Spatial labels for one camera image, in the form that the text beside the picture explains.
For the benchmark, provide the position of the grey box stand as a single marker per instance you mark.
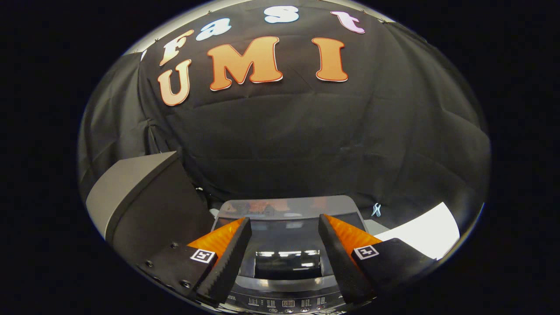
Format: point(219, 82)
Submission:
point(131, 175)

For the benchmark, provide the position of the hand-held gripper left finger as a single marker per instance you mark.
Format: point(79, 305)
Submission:
point(227, 260)

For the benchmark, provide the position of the small pale plastic clip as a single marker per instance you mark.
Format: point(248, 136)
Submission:
point(376, 210)

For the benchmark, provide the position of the dark transparent washing machine lid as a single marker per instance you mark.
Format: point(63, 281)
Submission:
point(284, 236)

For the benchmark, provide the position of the grey washing machine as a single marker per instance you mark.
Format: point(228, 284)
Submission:
point(284, 299)

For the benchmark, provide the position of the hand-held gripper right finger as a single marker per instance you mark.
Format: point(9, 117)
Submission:
point(339, 260)

